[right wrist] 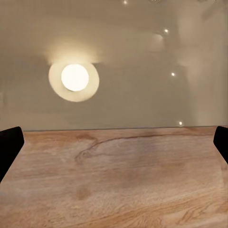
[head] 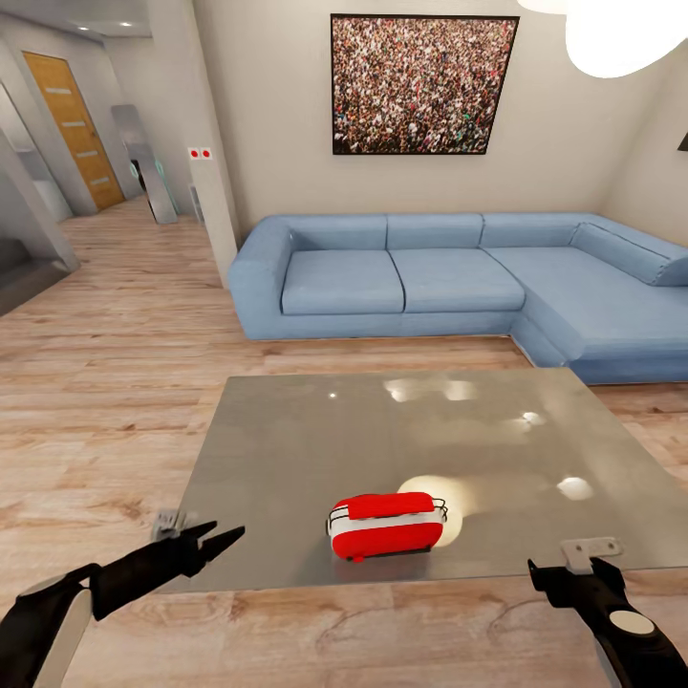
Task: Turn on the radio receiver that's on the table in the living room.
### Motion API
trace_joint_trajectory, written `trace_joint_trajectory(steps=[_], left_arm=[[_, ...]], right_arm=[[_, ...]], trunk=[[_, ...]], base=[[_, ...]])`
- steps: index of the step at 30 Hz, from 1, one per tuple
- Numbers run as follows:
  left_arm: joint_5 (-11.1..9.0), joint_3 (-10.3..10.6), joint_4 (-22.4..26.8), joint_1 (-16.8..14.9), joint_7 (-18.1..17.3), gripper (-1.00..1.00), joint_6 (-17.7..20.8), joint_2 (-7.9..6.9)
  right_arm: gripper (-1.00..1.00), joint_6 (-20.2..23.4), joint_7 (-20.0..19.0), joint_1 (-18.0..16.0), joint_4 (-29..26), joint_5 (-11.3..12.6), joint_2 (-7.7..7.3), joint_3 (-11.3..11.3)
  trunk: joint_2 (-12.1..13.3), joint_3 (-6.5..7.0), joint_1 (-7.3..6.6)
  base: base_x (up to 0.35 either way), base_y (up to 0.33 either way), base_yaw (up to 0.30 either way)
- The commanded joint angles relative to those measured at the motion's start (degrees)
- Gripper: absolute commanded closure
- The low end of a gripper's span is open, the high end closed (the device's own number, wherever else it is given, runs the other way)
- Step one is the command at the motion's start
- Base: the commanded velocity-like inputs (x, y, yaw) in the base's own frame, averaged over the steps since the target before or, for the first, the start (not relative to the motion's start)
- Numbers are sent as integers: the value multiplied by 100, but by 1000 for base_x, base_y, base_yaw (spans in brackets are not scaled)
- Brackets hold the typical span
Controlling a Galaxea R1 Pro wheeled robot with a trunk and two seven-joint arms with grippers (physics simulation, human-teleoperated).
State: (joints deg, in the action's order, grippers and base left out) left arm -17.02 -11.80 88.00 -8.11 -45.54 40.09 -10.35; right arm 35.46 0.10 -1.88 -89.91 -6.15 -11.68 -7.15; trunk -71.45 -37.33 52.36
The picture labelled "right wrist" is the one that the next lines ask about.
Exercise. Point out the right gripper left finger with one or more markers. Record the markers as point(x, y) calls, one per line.
point(11, 142)

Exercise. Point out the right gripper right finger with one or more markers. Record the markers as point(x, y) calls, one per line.
point(221, 141)

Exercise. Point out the coffee table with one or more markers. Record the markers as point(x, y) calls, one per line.
point(73, 65)

